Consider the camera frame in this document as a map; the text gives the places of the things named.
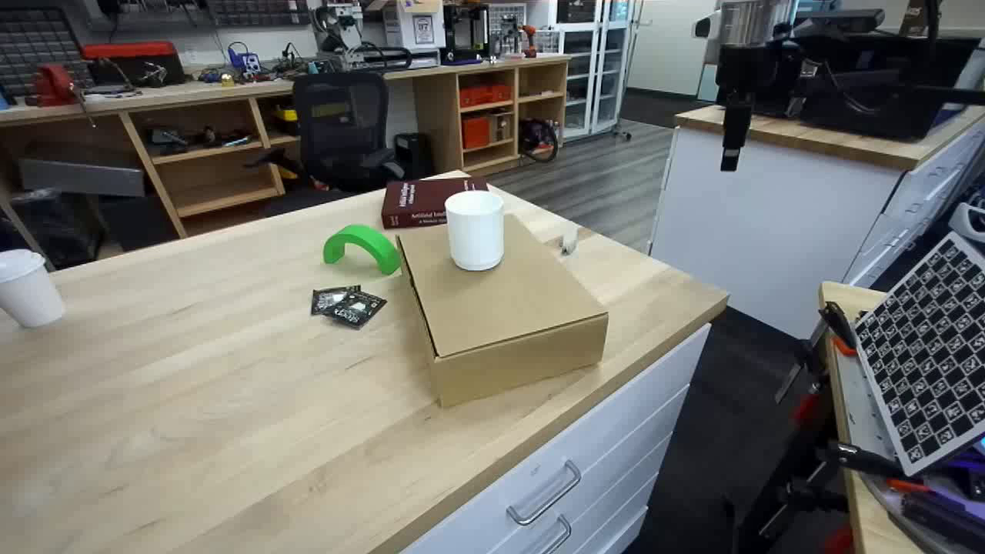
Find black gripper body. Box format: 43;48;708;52
713;42;764;129

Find white coffee mug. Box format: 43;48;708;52
442;187;507;276

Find black bag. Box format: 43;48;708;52
8;187;112;271

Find black computer monitor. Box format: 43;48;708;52
757;41;813;119

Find white counter cabinet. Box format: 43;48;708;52
646;103;985;346

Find white glass door cabinet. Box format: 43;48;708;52
552;0;639;142

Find black equipment case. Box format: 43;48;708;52
797;31;985;144

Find black red clamp tool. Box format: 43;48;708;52
816;298;861;362

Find framed picture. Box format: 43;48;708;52
486;0;531;61

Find white plastic device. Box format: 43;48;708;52
945;201;985;246

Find flat orange storage bin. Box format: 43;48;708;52
457;81;518;111

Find tall orange storage bin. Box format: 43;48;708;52
460;109;518;153

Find black white checkerboard panel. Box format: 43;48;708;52
849;229;985;482

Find brown cardboard box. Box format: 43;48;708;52
393;214;613;414

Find dark red hardcover book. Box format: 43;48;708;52
379;176;492;232

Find black pen tool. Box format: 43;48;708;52
816;442;910;482

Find white drawer cabinet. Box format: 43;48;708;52
399;325;713;554

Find green plastic arch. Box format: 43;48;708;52
320;223;403;281

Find black office chair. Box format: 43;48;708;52
253;68;409;201

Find black foil packet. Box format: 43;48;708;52
324;287;391;333
309;285;367;322

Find blue bench item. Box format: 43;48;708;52
225;41;266;81

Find wooden workbench with shelves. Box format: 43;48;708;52
0;52;571;239

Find red toolbox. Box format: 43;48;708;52
77;36;195;92

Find grey flat panel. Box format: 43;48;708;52
11;156;152;201

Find red bench tool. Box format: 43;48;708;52
30;61;83;111

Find white paper cup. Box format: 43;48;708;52
0;246;69;333

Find black stereo camera bar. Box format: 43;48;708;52
792;6;889;41

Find black coiled cable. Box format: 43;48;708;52
513;114;564;166

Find black frame 3d printer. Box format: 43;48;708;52
439;3;492;68

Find long silver drawer handle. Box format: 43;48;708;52
503;458;586;529

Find short silver drawer handle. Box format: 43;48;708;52
522;514;580;554

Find black wall bin rack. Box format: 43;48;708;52
0;6;92;104

